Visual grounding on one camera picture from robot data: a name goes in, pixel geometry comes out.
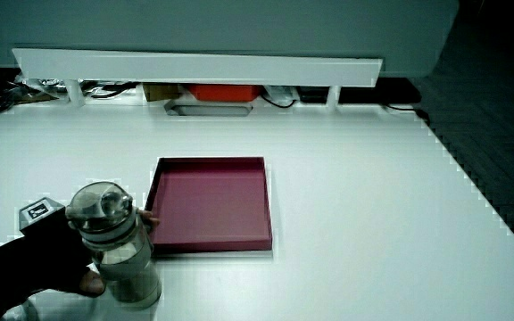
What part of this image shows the person's left hand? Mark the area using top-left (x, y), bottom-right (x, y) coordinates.
top-left (0, 197), bottom-right (161, 299)

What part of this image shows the clear glass bottle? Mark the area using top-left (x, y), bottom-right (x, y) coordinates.
top-left (64, 180), bottom-right (163, 310)

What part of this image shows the maroon square tray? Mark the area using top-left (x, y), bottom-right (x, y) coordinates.
top-left (144, 156), bottom-right (274, 255)

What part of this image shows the brown cardboard box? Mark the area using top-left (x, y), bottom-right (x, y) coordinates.
top-left (142, 83), bottom-right (182, 103)

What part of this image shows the orange box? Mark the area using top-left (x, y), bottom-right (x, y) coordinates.
top-left (187, 84), bottom-right (263, 103)

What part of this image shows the white shelf riser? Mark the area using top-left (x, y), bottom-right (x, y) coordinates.
top-left (12, 47), bottom-right (384, 108)

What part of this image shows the white adapter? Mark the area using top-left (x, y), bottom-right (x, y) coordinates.
top-left (263, 85), bottom-right (301, 108)

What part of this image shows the black flat device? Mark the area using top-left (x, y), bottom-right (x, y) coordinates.
top-left (296, 78), bottom-right (422, 105)

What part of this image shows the black cable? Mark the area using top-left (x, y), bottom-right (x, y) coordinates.
top-left (381, 103), bottom-right (431, 125)

